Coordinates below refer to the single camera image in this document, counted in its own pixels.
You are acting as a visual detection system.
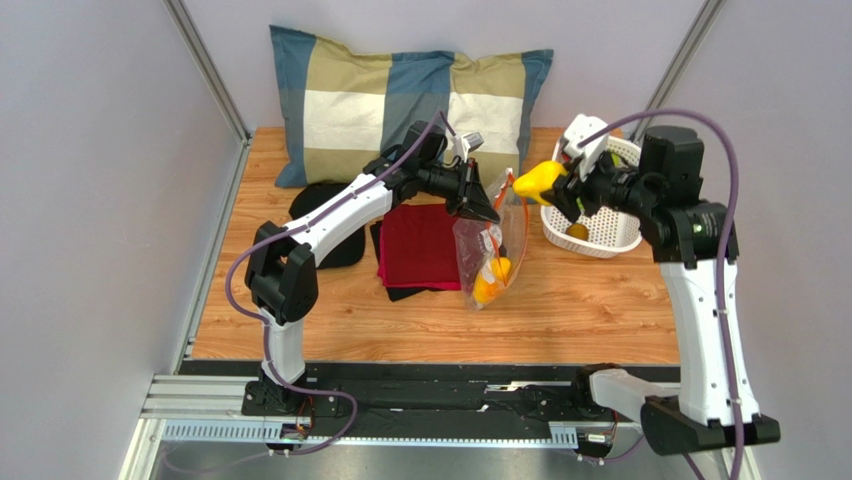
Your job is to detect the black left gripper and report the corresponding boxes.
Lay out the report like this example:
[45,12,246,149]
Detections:
[419,159,500,226]

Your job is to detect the yellow pear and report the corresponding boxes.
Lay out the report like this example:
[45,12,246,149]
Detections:
[513,161,568,206]

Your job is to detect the grey toy fish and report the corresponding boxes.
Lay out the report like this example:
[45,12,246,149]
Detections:
[454,220,489,285]

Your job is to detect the clear zip bag orange zipper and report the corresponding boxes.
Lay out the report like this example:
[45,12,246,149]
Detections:
[460,168,530,311]

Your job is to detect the orange yellow mango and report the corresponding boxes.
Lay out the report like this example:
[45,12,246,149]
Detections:
[472,257,512,308]

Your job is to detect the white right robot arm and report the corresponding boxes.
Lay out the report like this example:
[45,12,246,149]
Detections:
[533,115,781,456]

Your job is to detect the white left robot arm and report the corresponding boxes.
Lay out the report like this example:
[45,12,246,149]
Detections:
[242,121,499,416]

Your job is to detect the brown kiwi fruit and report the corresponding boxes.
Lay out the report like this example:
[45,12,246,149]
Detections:
[565,223,590,241]

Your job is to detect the white perforated plastic basket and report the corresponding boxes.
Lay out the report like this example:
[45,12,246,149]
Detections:
[540,133,646,260]

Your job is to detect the dark red folded cloth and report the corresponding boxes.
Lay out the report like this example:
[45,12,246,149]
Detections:
[378,204,461,291]

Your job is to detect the black folded cloth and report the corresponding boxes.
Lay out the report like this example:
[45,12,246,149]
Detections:
[369,221,444,302]

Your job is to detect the blue beige checkered pillow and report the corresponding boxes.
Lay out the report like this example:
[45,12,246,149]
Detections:
[269,26,554,188]

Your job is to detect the black cap with letter R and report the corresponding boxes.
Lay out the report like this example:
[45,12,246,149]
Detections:
[288,183,366,270]

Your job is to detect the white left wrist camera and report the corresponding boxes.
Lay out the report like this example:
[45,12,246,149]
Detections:
[452,132,484,163]

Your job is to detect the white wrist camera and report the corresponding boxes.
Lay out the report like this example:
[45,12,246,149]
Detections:
[553,114,608,182]
[452,132,484,163]

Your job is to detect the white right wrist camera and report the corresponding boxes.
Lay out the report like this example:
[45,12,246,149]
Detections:
[553,114,608,182]

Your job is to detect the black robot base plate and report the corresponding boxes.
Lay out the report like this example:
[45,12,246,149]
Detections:
[178,360,640,442]

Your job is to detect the right aluminium corner post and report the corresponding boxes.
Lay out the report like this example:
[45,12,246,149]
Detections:
[644,0,727,111]

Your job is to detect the aluminium corner post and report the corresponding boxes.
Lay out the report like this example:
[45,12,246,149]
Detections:
[644,0,727,111]
[163,0,252,146]

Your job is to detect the left aluminium corner post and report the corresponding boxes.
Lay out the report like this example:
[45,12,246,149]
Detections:
[163,0,252,146]

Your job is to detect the aluminium frame rail base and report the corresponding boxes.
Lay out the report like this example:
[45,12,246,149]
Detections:
[118,372,760,480]

